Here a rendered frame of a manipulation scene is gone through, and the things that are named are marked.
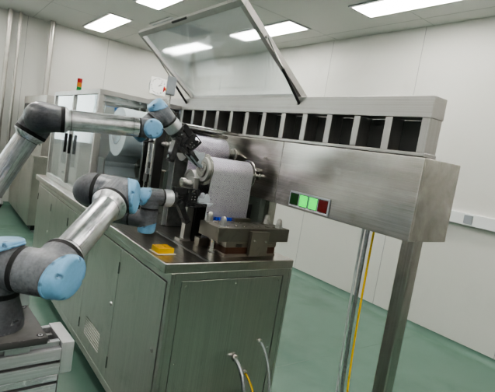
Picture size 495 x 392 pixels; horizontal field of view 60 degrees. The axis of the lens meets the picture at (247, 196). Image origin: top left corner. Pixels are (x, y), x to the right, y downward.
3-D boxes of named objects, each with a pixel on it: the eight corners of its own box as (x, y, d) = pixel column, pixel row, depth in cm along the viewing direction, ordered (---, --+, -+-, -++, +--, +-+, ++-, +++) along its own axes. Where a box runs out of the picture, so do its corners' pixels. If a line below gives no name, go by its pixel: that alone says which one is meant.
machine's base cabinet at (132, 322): (27, 277, 372) (38, 179, 363) (102, 274, 411) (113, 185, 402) (139, 481, 172) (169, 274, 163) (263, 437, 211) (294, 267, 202)
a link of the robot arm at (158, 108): (142, 108, 182) (157, 95, 183) (158, 127, 187) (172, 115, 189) (148, 110, 175) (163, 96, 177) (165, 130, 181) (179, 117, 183)
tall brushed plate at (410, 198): (110, 154, 395) (114, 122, 392) (138, 158, 412) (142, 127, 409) (404, 242, 149) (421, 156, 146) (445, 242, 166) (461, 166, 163)
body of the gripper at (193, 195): (201, 190, 191) (177, 187, 184) (198, 209, 192) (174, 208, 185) (193, 187, 197) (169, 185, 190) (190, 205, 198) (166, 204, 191)
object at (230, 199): (204, 219, 199) (210, 180, 197) (245, 221, 213) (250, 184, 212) (204, 219, 199) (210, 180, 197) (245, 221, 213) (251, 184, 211)
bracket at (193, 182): (173, 239, 205) (183, 175, 202) (185, 239, 209) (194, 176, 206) (178, 241, 201) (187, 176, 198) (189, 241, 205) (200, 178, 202)
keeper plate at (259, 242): (245, 254, 191) (249, 231, 190) (263, 254, 197) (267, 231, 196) (249, 257, 189) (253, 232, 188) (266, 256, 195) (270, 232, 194)
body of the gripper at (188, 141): (203, 143, 192) (187, 123, 186) (189, 156, 190) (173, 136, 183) (195, 142, 198) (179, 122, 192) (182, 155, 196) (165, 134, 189)
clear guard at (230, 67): (143, 34, 261) (143, 34, 261) (193, 97, 288) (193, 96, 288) (242, 3, 178) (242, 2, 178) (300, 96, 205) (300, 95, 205)
